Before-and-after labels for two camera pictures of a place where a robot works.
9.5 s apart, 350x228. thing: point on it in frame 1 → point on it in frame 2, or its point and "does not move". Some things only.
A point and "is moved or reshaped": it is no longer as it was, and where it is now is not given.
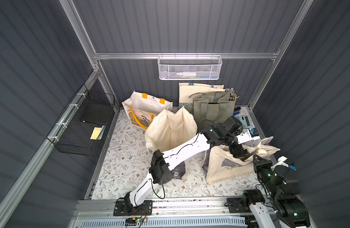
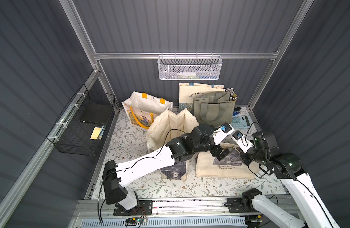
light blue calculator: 246,121 does not move
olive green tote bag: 212,109 does not move
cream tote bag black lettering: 188,91 does not move
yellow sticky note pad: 95,133 does not move
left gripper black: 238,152 → 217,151
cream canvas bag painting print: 219,164 is moved or reshaped
